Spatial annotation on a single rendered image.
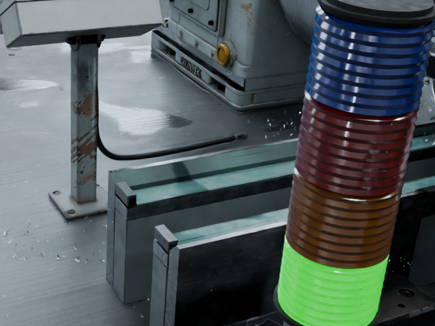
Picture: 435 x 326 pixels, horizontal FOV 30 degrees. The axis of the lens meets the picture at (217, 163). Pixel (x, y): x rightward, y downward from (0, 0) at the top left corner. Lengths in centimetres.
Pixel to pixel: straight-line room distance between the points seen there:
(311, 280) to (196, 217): 41
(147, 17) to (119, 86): 48
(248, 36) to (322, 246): 88
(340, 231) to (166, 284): 34
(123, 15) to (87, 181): 22
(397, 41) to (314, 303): 16
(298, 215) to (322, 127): 6
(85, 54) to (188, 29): 54
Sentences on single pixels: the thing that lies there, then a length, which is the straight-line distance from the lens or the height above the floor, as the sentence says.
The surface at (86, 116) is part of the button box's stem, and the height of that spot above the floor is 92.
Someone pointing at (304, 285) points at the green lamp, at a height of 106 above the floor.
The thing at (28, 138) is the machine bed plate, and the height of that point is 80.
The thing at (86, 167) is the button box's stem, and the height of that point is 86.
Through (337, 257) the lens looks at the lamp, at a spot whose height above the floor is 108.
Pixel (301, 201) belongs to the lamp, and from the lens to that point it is 44.
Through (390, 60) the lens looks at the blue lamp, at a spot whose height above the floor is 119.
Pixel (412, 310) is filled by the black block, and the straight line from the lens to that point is 81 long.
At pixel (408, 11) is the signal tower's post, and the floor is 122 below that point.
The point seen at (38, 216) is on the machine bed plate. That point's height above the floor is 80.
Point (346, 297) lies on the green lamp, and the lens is 46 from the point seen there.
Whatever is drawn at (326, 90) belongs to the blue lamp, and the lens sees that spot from 41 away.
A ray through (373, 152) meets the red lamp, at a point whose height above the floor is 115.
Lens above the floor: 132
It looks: 26 degrees down
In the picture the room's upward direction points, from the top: 5 degrees clockwise
